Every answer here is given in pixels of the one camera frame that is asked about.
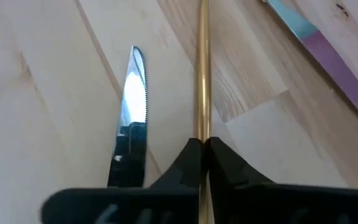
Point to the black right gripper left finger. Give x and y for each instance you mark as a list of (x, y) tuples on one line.
[(120, 205)]

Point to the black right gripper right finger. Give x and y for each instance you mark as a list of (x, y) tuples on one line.
[(291, 205)]

